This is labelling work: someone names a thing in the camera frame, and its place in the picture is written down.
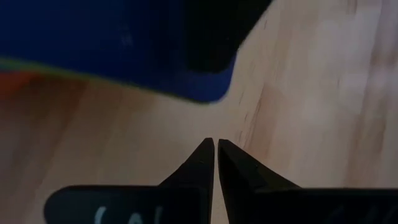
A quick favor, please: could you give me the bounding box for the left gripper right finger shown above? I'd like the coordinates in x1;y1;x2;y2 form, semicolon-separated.
217;138;398;224

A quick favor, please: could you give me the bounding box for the dark blue measuring cup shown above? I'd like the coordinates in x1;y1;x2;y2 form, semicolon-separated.
0;0;239;104

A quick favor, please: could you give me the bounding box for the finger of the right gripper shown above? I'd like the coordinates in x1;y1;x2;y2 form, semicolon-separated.
185;0;274;74

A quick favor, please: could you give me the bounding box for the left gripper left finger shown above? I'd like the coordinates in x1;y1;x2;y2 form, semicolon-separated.
43;138;216;224

